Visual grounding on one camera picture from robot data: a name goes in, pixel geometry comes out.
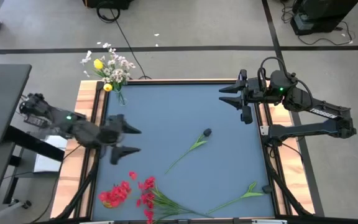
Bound coiled black floor cable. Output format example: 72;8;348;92
96;1;152;80

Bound black aluminium table frame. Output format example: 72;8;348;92
54;78;318;224

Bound black box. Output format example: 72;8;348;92
82;0;135;10

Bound white large-blossom flower sprig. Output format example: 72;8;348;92
79;49;121;94

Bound black desk leg beam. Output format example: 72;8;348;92
4;126;65;162

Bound blue table mat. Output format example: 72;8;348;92
91;82;276;219

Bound black equipment case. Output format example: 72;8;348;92
290;0;358;36

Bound tangled black cables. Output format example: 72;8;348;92
280;0;295;24

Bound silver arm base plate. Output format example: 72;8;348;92
259;125;301;138

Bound white box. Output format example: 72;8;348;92
33;135;68;174

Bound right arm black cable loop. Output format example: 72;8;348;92
257;55;291;94

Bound thin black looped cable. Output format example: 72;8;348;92
296;20;357;47

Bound black artificial tulip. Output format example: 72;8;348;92
163;127;213;175

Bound green leafy stem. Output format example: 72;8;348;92
206;182;275;215

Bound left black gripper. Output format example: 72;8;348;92
94;114;142;166

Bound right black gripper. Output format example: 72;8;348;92
218;70;275;110

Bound yellow artificial tulip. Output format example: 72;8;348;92
103;83;121;94
93;58;124;94

